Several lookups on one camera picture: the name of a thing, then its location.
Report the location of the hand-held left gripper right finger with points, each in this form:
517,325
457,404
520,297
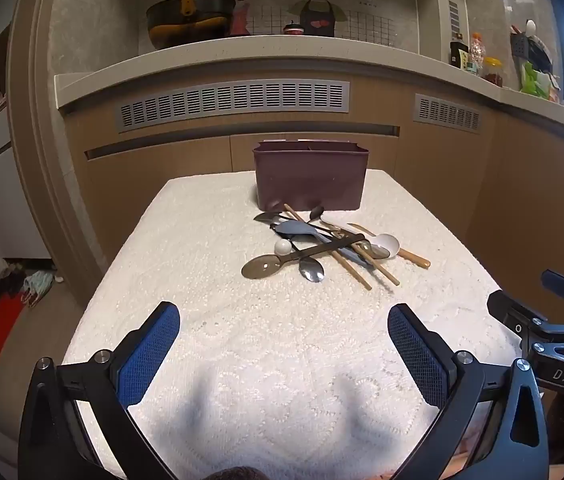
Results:
417,355

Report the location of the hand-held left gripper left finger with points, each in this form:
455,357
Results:
149,355

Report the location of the wooden chopstick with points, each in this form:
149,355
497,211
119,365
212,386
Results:
387,274
357,274

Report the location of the wooden spoon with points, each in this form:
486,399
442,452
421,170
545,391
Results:
414,259

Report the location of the small metal spoon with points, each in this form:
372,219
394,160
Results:
312,271

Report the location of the translucent brown plastic spoon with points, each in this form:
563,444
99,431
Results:
262,266

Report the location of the small white round spoon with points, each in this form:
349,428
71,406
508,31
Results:
282,246

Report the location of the grey-blue plastic rice spoon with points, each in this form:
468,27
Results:
297,230

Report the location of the maroon plastic utensil holder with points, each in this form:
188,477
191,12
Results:
307,180

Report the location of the white lace tablecloth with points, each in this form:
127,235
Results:
211,320

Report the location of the pile of shoes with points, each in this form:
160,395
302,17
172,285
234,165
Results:
26,282

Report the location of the green plastic bag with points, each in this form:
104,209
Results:
537,82

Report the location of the short grey vent grille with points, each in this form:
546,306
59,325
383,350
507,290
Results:
447,112

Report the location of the jar with yellow lid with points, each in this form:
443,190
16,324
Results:
493,72

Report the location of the black plastic basket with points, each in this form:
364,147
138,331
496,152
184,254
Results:
529,47

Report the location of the clear bottle orange cap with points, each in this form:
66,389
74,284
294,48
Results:
477,52

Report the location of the dark sauce bottle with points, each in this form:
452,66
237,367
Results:
458,52

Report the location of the long grey vent grille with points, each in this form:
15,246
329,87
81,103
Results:
234,105

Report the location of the beige stone countertop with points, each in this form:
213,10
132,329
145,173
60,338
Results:
262,57

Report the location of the small red pot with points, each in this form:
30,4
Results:
293,28

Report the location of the black wok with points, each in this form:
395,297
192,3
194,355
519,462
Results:
196,7

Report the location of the yellow black kitchen tool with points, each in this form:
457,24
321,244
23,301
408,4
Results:
186,2

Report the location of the beige duct column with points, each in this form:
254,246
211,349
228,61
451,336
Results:
449,5

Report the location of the cartoon wall poster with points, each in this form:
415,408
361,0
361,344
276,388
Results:
362,15

